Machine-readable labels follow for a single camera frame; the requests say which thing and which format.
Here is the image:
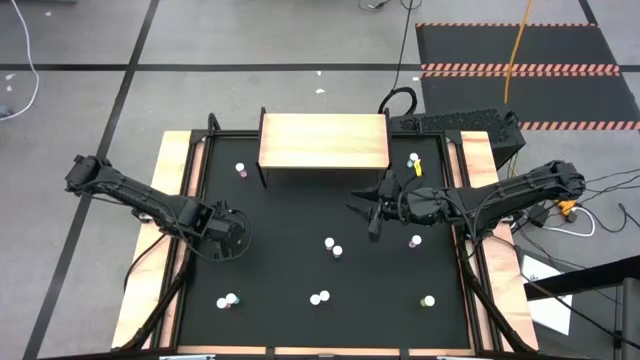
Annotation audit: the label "yellow plug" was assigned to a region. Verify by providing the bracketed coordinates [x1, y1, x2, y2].
[544, 195, 579, 217]

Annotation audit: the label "black beam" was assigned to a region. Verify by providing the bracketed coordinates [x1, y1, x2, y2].
[523, 255, 640, 302]

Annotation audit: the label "black hanging cable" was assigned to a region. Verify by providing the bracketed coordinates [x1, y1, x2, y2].
[377, 0, 419, 117]

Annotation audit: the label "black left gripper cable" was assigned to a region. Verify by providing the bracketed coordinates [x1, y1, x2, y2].
[187, 207, 255, 264]

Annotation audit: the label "white looped floor cable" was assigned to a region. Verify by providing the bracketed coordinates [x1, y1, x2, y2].
[542, 204, 597, 239]

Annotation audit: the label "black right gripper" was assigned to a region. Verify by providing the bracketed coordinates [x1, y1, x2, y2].
[348, 169, 432, 225]

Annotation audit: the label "black power adapter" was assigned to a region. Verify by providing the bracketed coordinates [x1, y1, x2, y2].
[528, 203, 550, 227]

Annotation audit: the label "yellow hanging cable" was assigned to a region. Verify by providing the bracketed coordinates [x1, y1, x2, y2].
[503, 0, 534, 105]

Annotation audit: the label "black floor cable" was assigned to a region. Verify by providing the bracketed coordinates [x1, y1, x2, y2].
[519, 272, 640, 349]
[582, 167, 640, 194]
[617, 201, 640, 230]
[357, 0, 396, 12]

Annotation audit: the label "grey post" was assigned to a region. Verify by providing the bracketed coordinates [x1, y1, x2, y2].
[619, 277, 640, 360]

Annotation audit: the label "wooden side board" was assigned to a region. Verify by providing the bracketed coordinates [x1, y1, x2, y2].
[458, 130, 540, 351]
[110, 129, 196, 350]

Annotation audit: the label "white paper sheet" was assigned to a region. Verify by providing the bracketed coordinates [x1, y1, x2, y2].
[519, 253, 574, 336]

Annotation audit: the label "black aluminium table frame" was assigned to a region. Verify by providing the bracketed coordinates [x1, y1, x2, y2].
[117, 112, 539, 360]

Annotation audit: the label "black perforated computer case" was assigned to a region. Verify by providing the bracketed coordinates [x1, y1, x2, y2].
[388, 108, 527, 171]

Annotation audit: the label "black floor mat striped edge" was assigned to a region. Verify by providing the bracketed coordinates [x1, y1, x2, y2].
[419, 70, 640, 132]
[414, 21, 621, 72]

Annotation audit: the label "wooden shelf black legs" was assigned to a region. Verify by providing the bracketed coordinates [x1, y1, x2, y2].
[255, 106, 393, 190]

